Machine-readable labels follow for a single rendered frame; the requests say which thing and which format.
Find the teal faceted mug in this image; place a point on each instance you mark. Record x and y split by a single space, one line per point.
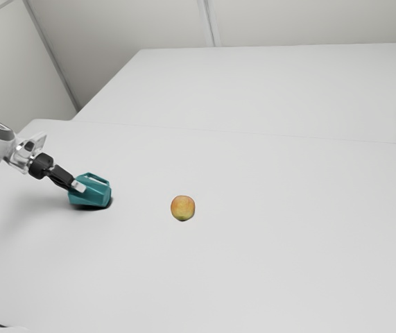
92 193

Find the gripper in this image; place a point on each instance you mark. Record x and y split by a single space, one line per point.
41 165

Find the yellow orange apple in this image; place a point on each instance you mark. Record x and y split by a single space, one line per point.
183 207

